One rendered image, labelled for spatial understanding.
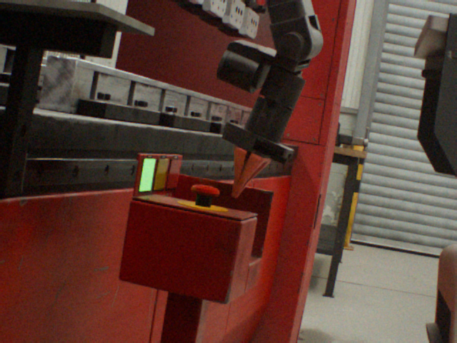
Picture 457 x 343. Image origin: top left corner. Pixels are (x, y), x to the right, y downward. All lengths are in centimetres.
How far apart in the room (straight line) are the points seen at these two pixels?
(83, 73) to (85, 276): 37
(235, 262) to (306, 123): 196
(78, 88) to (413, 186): 700
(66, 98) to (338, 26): 179
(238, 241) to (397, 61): 727
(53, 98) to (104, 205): 22
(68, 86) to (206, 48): 176
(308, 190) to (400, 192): 528
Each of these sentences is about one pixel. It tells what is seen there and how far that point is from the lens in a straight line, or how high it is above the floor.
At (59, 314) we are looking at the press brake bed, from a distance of 127.
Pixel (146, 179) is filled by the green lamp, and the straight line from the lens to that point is 121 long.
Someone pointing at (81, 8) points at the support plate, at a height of 99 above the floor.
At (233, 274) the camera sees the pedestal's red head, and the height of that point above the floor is 70.
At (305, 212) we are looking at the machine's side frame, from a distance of 308.
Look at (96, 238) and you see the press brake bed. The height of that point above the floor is 69.
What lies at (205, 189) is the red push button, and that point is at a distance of 118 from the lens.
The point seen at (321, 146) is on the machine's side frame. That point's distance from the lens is 307.
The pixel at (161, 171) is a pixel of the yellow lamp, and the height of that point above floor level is 82.
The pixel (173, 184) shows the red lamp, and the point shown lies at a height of 79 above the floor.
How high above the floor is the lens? 89
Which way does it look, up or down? 3 degrees down
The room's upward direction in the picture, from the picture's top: 10 degrees clockwise
